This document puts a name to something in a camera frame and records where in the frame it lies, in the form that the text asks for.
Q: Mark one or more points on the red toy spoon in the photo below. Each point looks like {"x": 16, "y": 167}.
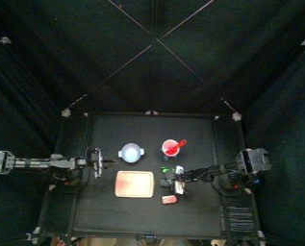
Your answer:
{"x": 179, "y": 144}

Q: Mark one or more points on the pale blue lidded toy pot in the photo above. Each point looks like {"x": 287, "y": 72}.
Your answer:
{"x": 130, "y": 152}

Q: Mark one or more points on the red toy cup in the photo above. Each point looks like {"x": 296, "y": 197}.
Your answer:
{"x": 171, "y": 149}

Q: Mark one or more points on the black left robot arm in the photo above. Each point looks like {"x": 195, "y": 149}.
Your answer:
{"x": 34, "y": 162}

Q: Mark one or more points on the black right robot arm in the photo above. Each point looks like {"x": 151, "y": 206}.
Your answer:
{"x": 240, "y": 168}

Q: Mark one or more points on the small green toy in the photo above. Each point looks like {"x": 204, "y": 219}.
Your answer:
{"x": 165, "y": 169}

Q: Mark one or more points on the square pink toy plate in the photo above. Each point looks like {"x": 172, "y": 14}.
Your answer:
{"x": 134, "y": 184}

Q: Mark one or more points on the grey frame middle bracket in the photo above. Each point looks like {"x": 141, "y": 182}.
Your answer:
{"x": 152, "y": 112}

